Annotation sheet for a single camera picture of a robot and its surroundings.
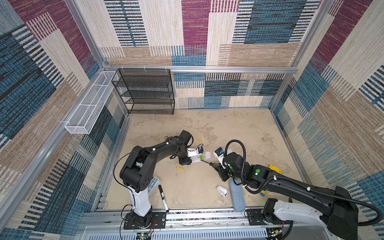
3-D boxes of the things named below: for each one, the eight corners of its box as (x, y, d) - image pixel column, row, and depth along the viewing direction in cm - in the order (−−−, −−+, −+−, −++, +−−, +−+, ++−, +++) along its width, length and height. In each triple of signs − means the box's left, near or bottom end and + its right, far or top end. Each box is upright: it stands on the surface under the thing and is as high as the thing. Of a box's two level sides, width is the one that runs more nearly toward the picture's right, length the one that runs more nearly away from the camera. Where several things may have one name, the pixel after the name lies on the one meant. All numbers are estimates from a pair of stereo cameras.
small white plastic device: (215, 189, 84) (216, 187, 81) (218, 185, 85) (219, 183, 83) (225, 197, 81) (226, 196, 78) (228, 193, 82) (229, 191, 80)
